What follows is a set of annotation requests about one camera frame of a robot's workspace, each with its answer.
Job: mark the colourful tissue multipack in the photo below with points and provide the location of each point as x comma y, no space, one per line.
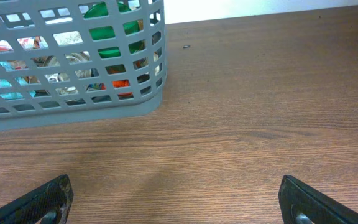
27,43

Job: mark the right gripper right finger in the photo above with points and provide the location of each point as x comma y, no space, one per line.
300,203

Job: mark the grey plastic shopping basket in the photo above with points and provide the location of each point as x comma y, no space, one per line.
62,25

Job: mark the light green packet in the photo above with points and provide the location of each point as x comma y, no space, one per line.
22,81

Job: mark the green lid glass jar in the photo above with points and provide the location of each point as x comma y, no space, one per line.
107,32

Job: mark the silver tin can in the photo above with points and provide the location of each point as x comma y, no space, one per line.
64,77

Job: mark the orange spaghetti pasta packet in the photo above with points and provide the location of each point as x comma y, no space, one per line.
115,69

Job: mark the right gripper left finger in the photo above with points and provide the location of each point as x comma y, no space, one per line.
49,203

